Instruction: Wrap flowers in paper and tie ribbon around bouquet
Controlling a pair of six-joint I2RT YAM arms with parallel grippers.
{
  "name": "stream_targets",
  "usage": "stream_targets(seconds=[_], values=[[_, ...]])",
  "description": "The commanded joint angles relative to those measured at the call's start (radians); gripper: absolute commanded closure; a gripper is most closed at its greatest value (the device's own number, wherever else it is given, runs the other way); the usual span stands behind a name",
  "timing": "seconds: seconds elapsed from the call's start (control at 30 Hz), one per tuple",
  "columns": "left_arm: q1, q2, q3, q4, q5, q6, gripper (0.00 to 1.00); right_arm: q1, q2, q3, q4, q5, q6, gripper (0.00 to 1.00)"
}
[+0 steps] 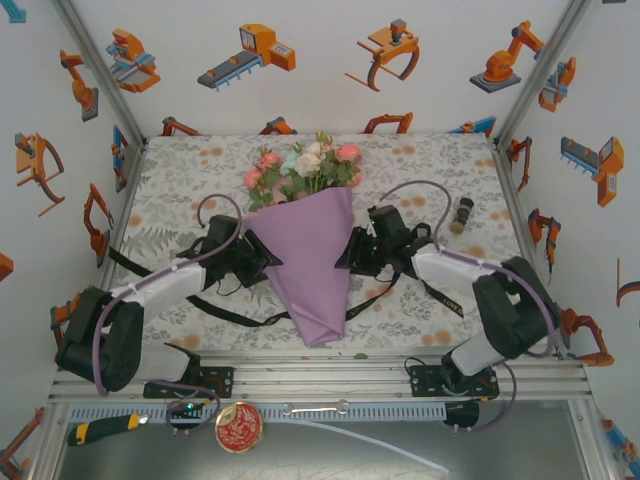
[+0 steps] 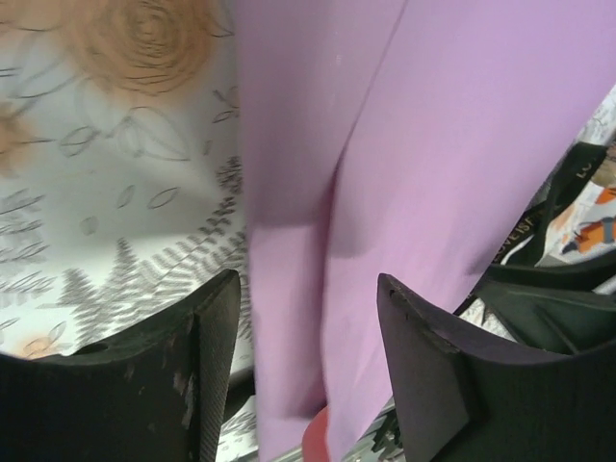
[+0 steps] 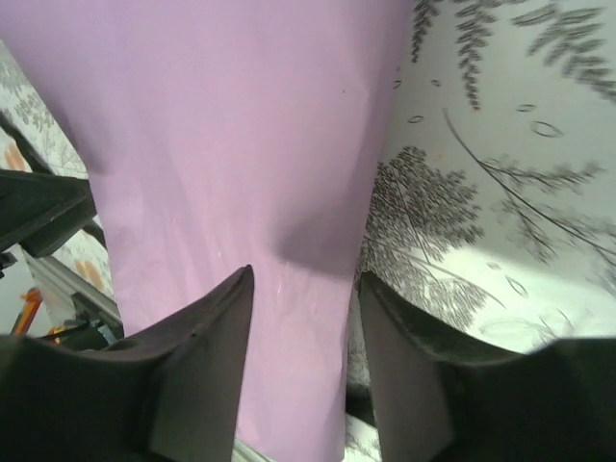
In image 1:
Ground purple and pink wrapping paper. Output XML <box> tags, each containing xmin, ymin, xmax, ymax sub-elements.
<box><xmin>244</xmin><ymin>187</ymin><xmax>354</xmax><ymax>347</ymax></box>

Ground black printed ribbon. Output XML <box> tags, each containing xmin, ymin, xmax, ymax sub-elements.
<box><xmin>108</xmin><ymin>247</ymin><xmax>466</xmax><ymax>329</ymax></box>

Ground small pink roses stem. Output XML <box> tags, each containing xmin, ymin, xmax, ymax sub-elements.
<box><xmin>243</xmin><ymin>147</ymin><xmax>284</xmax><ymax>211</ymax></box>

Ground floral table mat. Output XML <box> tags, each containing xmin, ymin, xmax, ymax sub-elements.
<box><xmin>102</xmin><ymin>132</ymin><xmax>556</xmax><ymax>351</ymax></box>

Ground brown and black cylinder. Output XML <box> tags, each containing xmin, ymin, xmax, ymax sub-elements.
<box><xmin>449</xmin><ymin>197</ymin><xmax>475</xmax><ymax>235</ymax></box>

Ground silver wrench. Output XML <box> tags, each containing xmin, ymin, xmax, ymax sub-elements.
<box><xmin>282</xmin><ymin>399</ymin><xmax>351</xmax><ymax>417</ymax></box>

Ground small black circuit board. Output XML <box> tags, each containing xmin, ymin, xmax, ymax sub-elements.
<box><xmin>167</xmin><ymin>399</ymin><xmax>206</xmax><ymax>426</ymax></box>

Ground red round tin lid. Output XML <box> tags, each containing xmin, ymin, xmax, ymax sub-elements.
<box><xmin>214</xmin><ymin>401</ymin><xmax>264</xmax><ymax>455</ymax></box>

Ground yellow black utility knife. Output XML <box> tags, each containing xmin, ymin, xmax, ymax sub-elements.
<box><xmin>67</xmin><ymin>412</ymin><xmax>151</xmax><ymax>448</ymax></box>

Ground aluminium side rail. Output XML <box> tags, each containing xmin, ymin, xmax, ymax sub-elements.
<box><xmin>492</xmin><ymin>137</ymin><xmax>564</xmax><ymax>359</ymax></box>
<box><xmin>94</xmin><ymin>139</ymin><xmax>149</xmax><ymax>301</ymax></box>

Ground aluminium front frame rails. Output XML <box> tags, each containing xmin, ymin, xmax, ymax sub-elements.
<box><xmin>47</xmin><ymin>349</ymin><xmax>594</xmax><ymax>401</ymax></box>

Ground grey slotted cable duct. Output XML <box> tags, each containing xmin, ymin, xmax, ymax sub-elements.
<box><xmin>67</xmin><ymin>402</ymin><xmax>446</xmax><ymax>424</ymax></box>

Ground black bracket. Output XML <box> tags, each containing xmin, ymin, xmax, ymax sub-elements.
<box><xmin>442</xmin><ymin>399</ymin><xmax>481</xmax><ymax>432</ymax></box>

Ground aluminium frame post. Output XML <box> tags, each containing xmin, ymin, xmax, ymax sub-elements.
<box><xmin>492</xmin><ymin>0</ymin><xmax>594</xmax><ymax>146</ymax></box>
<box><xmin>52</xmin><ymin>0</ymin><xmax>149</xmax><ymax>151</ymax></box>

